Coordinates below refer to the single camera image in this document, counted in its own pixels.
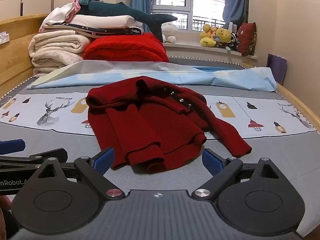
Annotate light blue bed sheet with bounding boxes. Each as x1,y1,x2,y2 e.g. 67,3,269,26
26,60,278,92

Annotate dark red cushion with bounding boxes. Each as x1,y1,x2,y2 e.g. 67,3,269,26
236,22,258,57

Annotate wooden bed frame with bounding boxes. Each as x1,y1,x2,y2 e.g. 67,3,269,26
0,13,320,140

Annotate pink and white cloth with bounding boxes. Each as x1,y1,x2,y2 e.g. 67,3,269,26
45,0,82,26

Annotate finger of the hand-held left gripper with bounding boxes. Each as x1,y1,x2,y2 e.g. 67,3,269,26
0,139,26,156
0,148,68,172

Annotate black and white plush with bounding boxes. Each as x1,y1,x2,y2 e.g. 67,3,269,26
228,32,238,51

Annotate teal shark plush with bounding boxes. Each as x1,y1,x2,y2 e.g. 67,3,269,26
77,0,178,41

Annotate navy trimmed folded quilt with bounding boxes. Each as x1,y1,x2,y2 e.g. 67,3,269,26
39,22,144,39

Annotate white seal plush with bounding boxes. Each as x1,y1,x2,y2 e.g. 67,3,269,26
161,22,179,43

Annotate white framed window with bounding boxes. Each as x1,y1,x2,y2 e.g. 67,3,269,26
149,0,228,32

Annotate cream folded blankets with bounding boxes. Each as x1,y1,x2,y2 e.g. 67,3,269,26
28,29,92,78

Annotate red folded blanket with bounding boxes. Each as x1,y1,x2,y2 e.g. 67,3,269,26
83,32,169,63

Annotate dark red knit sweater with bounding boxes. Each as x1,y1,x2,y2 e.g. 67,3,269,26
85,76,252,174

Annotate yellow duck plush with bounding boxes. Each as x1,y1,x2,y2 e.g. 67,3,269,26
199,24,217,48

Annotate white pillow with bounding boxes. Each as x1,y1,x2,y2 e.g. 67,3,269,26
72,14,142,28

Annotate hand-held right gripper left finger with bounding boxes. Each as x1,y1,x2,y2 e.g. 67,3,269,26
35,147,126,201

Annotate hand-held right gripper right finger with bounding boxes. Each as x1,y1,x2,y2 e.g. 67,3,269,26
191,149,282,202

